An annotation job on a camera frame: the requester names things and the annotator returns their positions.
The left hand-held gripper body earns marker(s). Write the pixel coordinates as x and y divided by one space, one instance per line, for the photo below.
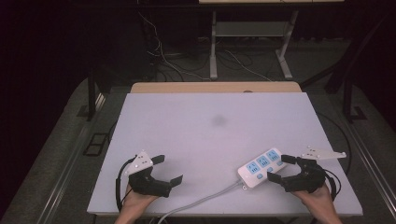
146 183

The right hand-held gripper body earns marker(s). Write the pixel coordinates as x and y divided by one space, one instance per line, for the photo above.
309 179

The white power strip blue sockets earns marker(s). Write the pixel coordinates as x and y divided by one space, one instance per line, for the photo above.
260 168

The person's left hand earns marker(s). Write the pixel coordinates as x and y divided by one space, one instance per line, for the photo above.
135 203

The person's right hand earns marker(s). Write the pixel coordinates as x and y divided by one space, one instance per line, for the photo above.
319 200

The white foam board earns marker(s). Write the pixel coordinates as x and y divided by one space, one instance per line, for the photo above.
202 140

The black metal stand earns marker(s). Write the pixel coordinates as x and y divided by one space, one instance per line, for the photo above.
350 99

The wooden table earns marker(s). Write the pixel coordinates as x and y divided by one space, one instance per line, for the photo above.
214 87

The black floor frame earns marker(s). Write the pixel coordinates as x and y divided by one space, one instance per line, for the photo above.
96 144

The aluminium floor rail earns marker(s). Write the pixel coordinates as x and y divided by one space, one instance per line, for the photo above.
67 161
372 165

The white metal desk frame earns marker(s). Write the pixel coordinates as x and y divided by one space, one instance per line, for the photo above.
249 28

